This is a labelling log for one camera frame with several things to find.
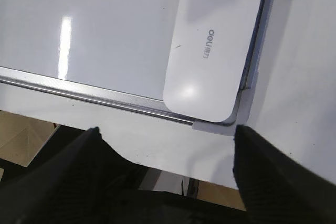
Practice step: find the white board with grey frame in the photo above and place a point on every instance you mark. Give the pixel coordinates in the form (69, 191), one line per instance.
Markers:
(109, 52)

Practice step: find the white rectangular board eraser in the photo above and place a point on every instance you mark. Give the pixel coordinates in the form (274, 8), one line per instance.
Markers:
(210, 44)

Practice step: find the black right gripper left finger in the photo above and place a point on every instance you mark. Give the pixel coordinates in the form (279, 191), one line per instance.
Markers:
(76, 185)

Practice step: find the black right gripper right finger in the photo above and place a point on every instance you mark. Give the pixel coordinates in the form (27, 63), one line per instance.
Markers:
(276, 189)

